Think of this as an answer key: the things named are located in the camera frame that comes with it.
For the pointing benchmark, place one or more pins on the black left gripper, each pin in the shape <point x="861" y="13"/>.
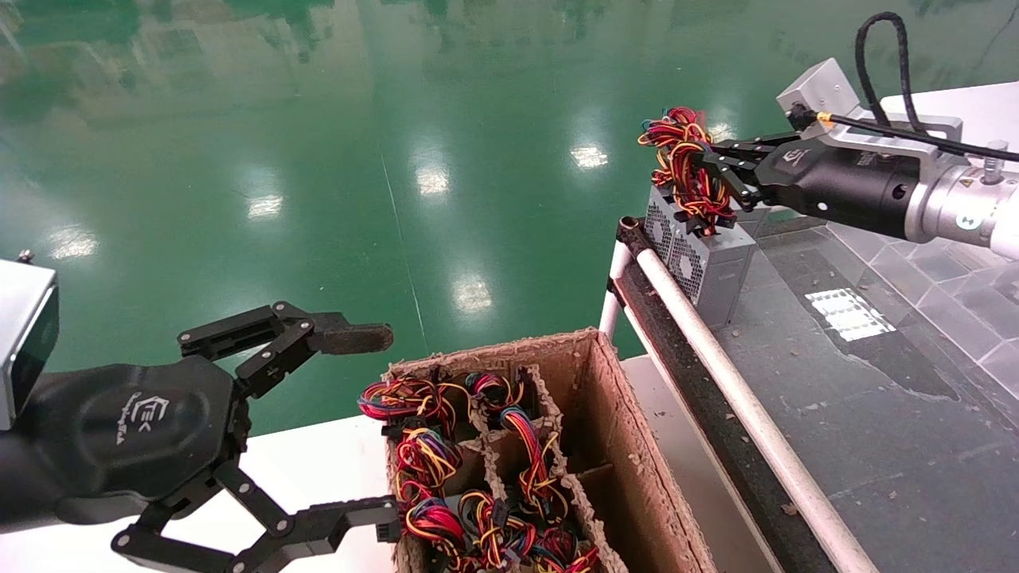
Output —
<point x="135" y="430"/>

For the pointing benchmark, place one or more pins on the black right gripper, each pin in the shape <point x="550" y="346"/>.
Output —
<point x="844" y="187"/>

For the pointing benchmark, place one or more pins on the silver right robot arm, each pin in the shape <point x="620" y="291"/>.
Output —
<point x="955" y="207"/>

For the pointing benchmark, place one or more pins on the black pipe connector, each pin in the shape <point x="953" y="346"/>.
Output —
<point x="633" y="233"/>

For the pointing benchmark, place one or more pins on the white table board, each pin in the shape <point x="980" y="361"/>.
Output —
<point x="987" y="103"/>

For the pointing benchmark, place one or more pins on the clear acrylic divider tray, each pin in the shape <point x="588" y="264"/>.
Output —
<point x="955" y="302"/>

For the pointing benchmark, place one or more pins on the cardboard cell divider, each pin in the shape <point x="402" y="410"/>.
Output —
<point x="585" y="517"/>

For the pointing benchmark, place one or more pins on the brown cardboard box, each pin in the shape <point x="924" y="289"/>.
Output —
<point x="613" y="414"/>

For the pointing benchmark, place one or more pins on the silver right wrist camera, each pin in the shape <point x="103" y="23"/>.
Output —
<point x="820" y="87"/>

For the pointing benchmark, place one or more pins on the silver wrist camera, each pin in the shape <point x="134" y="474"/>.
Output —
<point x="820" y="87"/>
<point x="20" y="334"/>

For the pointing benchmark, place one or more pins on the white frame leg pipe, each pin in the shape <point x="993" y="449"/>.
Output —
<point x="611" y="314"/>

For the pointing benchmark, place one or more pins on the long white frame pipe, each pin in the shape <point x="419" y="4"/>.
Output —
<point x="752" y="414"/>

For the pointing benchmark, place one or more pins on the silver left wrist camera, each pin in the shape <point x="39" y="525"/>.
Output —
<point x="20" y="334"/>

